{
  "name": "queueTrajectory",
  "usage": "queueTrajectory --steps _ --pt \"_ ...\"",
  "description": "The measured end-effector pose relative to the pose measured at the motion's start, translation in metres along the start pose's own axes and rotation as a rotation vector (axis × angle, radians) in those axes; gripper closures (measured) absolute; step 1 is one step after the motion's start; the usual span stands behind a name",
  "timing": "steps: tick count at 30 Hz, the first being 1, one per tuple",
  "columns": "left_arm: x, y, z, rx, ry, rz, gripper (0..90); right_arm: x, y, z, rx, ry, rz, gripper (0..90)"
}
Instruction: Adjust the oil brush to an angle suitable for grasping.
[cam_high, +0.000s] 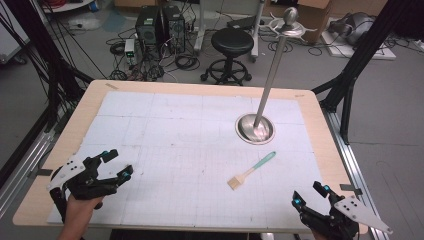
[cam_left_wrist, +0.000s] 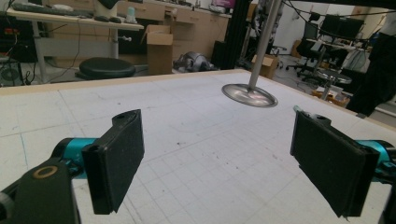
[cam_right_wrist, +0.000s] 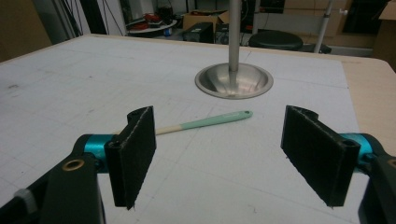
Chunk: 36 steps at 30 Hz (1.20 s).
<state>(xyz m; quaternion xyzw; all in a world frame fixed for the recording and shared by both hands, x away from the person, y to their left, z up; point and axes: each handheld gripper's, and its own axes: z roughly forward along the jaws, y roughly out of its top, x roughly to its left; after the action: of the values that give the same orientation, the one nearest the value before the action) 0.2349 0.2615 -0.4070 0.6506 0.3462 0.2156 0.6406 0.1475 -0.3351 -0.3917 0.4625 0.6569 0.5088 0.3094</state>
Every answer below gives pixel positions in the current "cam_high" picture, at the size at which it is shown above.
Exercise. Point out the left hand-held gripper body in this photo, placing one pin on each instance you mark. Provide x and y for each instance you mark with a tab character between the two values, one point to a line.
83	185

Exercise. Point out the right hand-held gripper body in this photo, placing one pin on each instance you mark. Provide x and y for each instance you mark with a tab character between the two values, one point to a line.
340	220

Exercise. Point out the person's left hand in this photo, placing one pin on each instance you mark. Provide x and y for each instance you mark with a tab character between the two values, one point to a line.
80	213

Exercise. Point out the black tape strip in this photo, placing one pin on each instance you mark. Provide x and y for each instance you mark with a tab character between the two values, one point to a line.
350	189
43	172

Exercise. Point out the white grid mat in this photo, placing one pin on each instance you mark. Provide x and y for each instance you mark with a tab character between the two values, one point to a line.
173	150

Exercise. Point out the small grey power supply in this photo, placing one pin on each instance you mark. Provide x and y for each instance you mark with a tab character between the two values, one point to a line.
130	50

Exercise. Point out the silver metal hook stand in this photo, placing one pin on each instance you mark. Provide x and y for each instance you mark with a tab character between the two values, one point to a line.
266	90

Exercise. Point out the black computer tower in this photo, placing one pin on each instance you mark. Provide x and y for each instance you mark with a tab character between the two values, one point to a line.
148	28
175	28

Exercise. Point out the white flat board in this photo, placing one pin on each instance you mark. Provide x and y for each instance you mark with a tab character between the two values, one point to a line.
363	50

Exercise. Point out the grey bag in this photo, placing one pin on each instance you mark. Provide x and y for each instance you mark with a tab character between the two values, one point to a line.
355	26

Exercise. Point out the black round stool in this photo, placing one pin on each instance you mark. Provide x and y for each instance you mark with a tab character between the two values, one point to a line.
232	41

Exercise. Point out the brown cardboard box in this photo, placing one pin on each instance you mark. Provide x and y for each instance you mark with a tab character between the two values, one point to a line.
313	20

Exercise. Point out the black laptop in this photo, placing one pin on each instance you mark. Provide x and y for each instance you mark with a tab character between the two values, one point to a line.
241	22

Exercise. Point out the aluminium rail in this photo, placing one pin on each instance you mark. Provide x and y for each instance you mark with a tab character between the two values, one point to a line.
353	166
23	173

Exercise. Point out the black metal frame post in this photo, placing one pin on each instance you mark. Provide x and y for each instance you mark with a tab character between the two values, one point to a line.
360	53
53	73

